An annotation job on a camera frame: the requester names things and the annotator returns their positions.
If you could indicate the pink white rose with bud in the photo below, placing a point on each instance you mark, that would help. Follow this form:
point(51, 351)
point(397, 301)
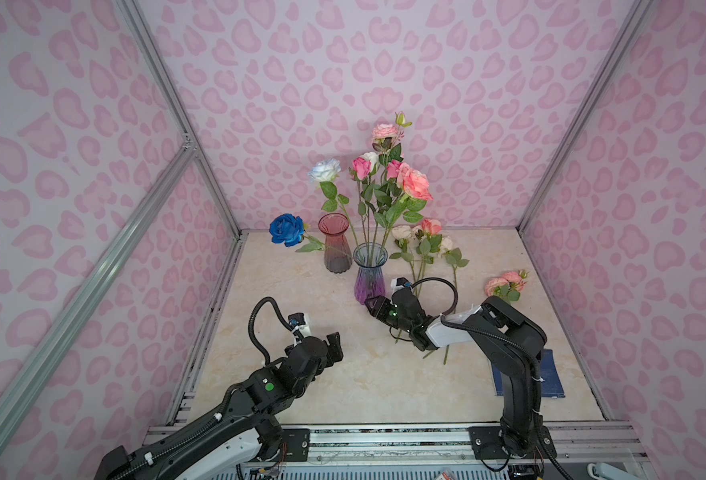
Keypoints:
point(387, 141)

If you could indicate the cream rose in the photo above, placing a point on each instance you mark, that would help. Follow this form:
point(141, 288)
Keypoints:
point(403, 237)

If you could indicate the purple blue glass vase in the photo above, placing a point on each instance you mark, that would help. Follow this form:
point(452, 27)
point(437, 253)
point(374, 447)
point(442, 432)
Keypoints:
point(370, 258)

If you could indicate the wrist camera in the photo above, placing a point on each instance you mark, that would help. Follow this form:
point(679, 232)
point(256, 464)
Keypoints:
point(402, 285)
point(299, 326)

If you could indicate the dark blue flower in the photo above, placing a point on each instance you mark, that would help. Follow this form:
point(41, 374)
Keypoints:
point(292, 231)

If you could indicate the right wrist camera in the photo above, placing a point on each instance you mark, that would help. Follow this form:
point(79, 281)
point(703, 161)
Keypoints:
point(402, 285)

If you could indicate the large salmon pink rose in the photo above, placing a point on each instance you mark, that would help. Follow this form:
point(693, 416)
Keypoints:
point(399, 199)

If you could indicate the red grey glass vase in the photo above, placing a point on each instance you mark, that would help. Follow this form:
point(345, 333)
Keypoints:
point(337, 252)

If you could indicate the pale blue white rose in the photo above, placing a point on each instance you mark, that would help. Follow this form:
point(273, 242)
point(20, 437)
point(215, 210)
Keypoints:
point(325, 175)

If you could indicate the blue booklet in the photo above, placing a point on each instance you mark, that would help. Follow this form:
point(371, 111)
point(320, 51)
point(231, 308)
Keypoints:
point(552, 386)

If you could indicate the hot pink rose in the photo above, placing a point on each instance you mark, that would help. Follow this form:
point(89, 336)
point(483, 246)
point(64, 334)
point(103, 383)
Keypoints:
point(393, 169)

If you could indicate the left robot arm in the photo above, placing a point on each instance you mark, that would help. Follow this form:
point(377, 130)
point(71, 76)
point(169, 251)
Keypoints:
point(241, 428)

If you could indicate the magenta pink rose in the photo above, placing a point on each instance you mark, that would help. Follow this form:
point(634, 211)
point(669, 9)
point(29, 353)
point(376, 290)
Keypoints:
point(361, 171)

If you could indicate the small pink rose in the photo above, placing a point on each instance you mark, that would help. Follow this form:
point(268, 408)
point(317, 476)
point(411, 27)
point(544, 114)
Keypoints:
point(508, 286)

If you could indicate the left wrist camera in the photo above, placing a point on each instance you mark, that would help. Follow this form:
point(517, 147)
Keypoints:
point(299, 326)

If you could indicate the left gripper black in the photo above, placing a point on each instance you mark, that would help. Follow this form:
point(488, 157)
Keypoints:
point(332, 357)

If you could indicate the pale peach rose spray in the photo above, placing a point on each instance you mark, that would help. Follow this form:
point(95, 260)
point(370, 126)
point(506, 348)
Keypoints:
point(453, 256)

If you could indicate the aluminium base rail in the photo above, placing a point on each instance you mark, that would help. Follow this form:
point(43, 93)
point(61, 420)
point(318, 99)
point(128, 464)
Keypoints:
point(583, 450)

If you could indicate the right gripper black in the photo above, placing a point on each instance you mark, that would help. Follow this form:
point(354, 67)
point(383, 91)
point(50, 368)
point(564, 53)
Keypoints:
point(379, 308)

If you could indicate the coral pink rose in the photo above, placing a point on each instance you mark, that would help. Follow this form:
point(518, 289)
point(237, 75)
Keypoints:
point(427, 240)

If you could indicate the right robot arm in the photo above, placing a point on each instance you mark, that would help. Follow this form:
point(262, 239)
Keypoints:
point(514, 346)

